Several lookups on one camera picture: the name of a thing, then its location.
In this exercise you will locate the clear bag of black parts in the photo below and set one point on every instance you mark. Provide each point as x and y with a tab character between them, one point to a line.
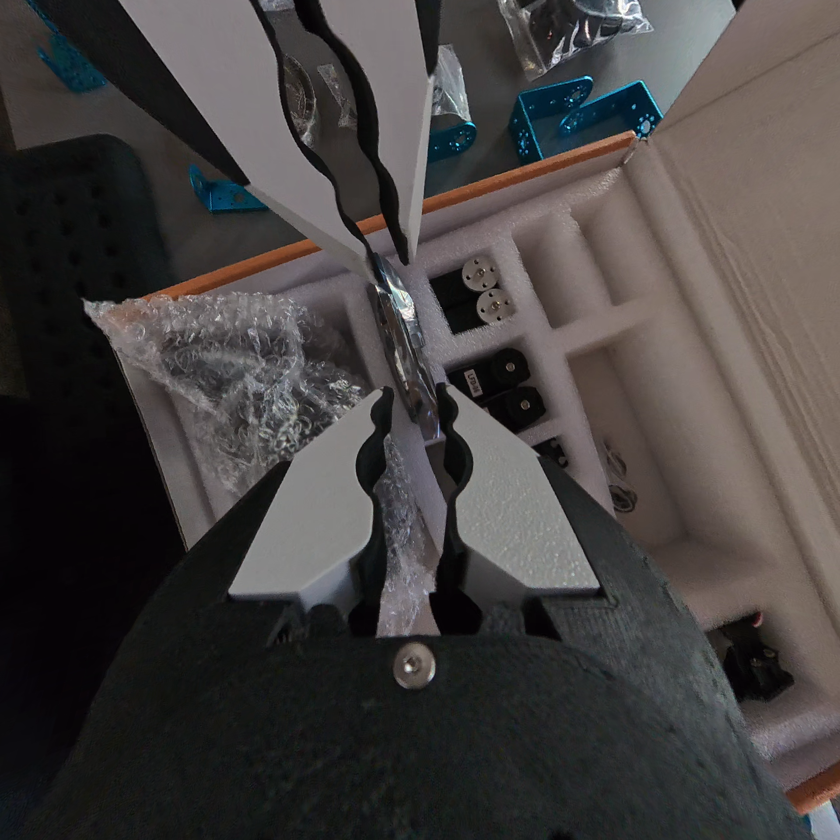
571	29

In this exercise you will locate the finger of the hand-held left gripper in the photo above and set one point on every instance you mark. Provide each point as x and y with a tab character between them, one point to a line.
394	79
210	85

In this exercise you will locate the black servo with silver disc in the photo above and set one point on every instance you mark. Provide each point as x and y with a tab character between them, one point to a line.
474	274
495	307

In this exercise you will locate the clear bag of silver standoffs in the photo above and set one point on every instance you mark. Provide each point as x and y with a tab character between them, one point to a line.
397	328

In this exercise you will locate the white cardboard box orange trim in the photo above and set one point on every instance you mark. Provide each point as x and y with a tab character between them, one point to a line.
754	229

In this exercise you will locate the blue metal U bracket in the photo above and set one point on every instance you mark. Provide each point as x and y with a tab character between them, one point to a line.
531	124
623	105

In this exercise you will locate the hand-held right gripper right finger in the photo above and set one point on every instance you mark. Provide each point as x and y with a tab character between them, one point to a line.
525	525

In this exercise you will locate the bubble wrap bag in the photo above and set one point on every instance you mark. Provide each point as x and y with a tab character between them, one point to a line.
229	367

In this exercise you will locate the black electronic module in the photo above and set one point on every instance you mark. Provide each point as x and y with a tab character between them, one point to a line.
754	663

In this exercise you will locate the small clear bag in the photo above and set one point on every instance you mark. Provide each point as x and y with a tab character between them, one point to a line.
453	82
334	98

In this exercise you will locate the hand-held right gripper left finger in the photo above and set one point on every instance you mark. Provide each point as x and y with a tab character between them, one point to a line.
308	531

